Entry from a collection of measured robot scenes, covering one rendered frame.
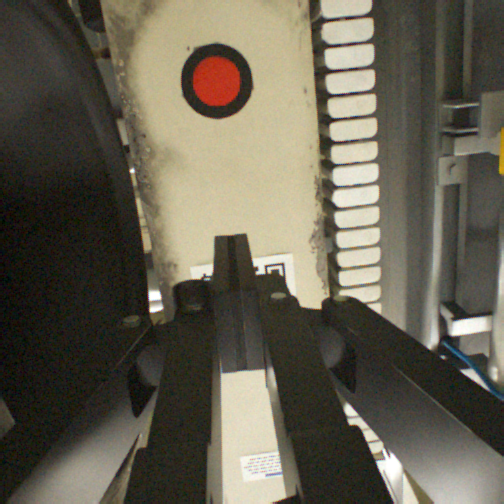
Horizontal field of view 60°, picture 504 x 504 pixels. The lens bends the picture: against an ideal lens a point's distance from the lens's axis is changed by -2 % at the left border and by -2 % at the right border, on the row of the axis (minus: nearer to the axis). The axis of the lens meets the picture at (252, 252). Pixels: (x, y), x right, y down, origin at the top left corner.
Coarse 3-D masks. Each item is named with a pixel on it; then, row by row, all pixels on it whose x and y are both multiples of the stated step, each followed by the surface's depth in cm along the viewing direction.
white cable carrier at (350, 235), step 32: (320, 0) 28; (352, 0) 28; (320, 32) 29; (352, 32) 29; (320, 64) 31; (352, 64) 29; (352, 96) 30; (320, 128) 34; (352, 128) 31; (320, 160) 36; (352, 160) 32; (352, 192) 32; (352, 224) 33; (352, 256) 34; (352, 288) 35; (352, 416) 40
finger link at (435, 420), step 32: (352, 320) 12; (384, 320) 12; (384, 352) 10; (416, 352) 10; (352, 384) 13; (384, 384) 10; (416, 384) 9; (448, 384) 9; (384, 416) 11; (416, 416) 9; (448, 416) 8; (480, 416) 8; (416, 448) 9; (448, 448) 8; (480, 448) 8; (416, 480) 10; (448, 480) 9; (480, 480) 8
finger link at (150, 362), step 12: (168, 324) 14; (216, 324) 14; (156, 336) 13; (168, 336) 13; (216, 336) 14; (156, 348) 13; (216, 348) 14; (144, 360) 13; (156, 360) 13; (132, 372) 13; (144, 372) 13; (156, 372) 13; (132, 384) 13; (144, 384) 13; (156, 384) 13
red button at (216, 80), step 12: (204, 60) 28; (216, 60) 27; (228, 60) 28; (204, 72) 28; (216, 72) 28; (228, 72) 28; (204, 84) 28; (216, 84) 28; (228, 84) 28; (204, 96) 28; (216, 96) 28; (228, 96) 28
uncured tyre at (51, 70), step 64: (0, 0) 32; (64, 0) 42; (0, 64) 52; (64, 64) 46; (0, 128) 59; (64, 128) 60; (0, 192) 64; (64, 192) 65; (128, 192) 59; (0, 256) 66; (64, 256) 67; (128, 256) 60; (0, 320) 65; (64, 320) 65; (0, 384) 61
